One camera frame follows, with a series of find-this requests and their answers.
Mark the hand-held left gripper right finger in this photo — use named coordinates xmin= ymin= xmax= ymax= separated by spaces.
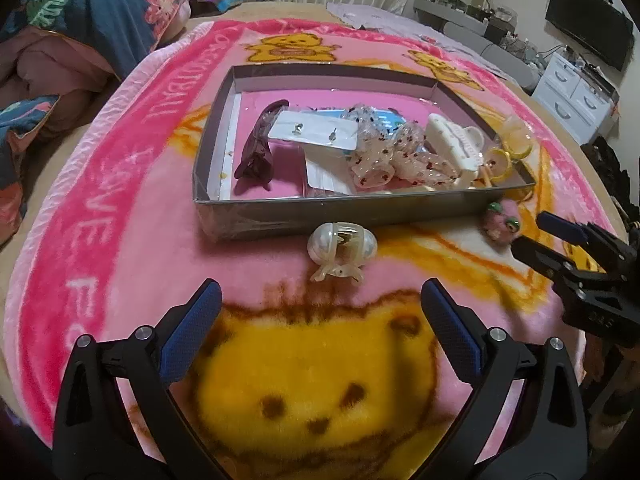
xmin=415 ymin=278 xmax=587 ymax=480

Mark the clear plastic bag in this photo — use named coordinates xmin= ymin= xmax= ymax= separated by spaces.
xmin=492 ymin=115 xmax=535 ymax=162

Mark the sheer ribbon hair bow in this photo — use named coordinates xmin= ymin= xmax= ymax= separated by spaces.
xmin=342 ymin=102 xmax=458 ymax=192

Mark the maroon hair claw clip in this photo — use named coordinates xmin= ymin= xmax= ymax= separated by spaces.
xmin=234 ymin=99 xmax=291 ymax=192

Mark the white drawer cabinet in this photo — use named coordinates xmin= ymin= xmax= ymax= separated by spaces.
xmin=531 ymin=52 xmax=622 ymax=144

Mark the black television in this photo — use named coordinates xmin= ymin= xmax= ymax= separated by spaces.
xmin=545 ymin=0 xmax=636 ymax=73

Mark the pink printed bear blanket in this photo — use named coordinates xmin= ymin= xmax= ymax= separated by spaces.
xmin=2 ymin=17 xmax=617 ymax=480

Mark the grey cardboard box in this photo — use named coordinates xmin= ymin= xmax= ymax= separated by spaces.
xmin=192 ymin=62 xmax=539 ymax=242

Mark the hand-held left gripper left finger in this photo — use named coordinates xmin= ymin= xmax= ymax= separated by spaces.
xmin=51 ymin=278 xmax=236 ymax=480

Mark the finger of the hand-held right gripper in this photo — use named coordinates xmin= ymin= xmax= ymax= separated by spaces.
xmin=536 ymin=211 xmax=634 ymax=267
xmin=511 ymin=235 xmax=577 ymax=282

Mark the dark clothing pile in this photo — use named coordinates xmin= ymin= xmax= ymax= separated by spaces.
xmin=580 ymin=135 xmax=640 ymax=222

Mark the plain white card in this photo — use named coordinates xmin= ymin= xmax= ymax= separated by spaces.
xmin=304 ymin=152 xmax=362 ymax=197

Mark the pearl hair claw clip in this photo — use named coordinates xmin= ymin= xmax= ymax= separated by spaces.
xmin=306 ymin=221 xmax=376 ymax=283

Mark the lavender cloth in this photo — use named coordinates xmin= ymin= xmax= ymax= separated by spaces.
xmin=326 ymin=1 xmax=452 ymax=42

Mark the pink book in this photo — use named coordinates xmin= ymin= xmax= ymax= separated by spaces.
xmin=231 ymin=87 xmax=438 ymax=201

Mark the yellow bangle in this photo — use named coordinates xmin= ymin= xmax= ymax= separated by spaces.
xmin=482 ymin=146 xmax=514 ymax=182
xmin=502 ymin=130 xmax=534 ymax=162

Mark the blue floral quilt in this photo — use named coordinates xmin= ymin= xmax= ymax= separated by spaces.
xmin=0 ymin=0 xmax=194 ymax=247

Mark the pink plush hair accessory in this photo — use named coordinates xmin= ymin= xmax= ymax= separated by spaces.
xmin=481 ymin=200 xmax=524 ymax=247

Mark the grey sofa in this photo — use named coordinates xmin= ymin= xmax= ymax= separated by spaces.
xmin=414 ymin=0 xmax=542 ymax=94

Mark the earring card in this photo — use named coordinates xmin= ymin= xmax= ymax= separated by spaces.
xmin=267 ymin=110 xmax=360 ymax=153

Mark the white hair claw clip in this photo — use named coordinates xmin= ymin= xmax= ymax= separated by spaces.
xmin=426 ymin=112 xmax=487 ymax=189

